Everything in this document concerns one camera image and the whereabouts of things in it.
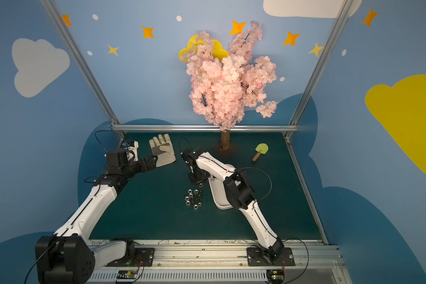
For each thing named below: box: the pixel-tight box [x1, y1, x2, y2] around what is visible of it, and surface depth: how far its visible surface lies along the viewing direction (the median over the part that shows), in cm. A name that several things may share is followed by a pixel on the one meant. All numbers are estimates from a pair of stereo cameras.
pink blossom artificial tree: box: [182, 21, 279, 151], surface depth 72 cm
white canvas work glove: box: [149, 133, 177, 167], surface depth 117 cm
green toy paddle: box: [252, 143, 269, 162], surface depth 117 cm
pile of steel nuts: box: [184, 188, 203, 211], surface depth 93 cm
